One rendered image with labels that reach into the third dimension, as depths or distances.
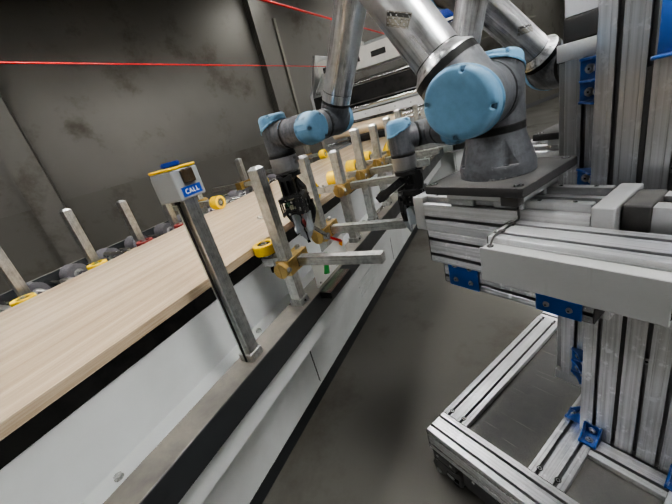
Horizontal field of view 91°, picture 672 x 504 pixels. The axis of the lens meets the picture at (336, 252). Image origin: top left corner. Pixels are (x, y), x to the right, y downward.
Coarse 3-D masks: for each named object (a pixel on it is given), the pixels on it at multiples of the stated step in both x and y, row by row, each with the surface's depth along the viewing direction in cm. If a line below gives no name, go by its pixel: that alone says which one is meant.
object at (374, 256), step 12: (324, 252) 104; (336, 252) 102; (348, 252) 99; (360, 252) 97; (372, 252) 95; (384, 252) 95; (264, 264) 113; (300, 264) 107; (312, 264) 104; (324, 264) 102; (336, 264) 100; (348, 264) 99
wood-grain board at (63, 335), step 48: (384, 144) 292; (240, 240) 124; (96, 288) 114; (144, 288) 101; (192, 288) 92; (0, 336) 94; (48, 336) 86; (96, 336) 79; (0, 384) 69; (48, 384) 64; (0, 432) 57
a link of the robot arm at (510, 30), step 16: (432, 0) 94; (448, 0) 90; (496, 0) 90; (496, 16) 92; (512, 16) 92; (496, 32) 95; (512, 32) 94; (528, 32) 94; (528, 48) 96; (544, 48) 96; (528, 64) 100; (544, 64) 97; (528, 80) 107; (544, 80) 101
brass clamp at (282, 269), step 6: (294, 252) 108; (300, 252) 108; (306, 252) 111; (294, 258) 105; (276, 264) 104; (282, 264) 102; (288, 264) 102; (294, 264) 105; (276, 270) 102; (282, 270) 101; (288, 270) 101; (294, 270) 105; (282, 276) 103
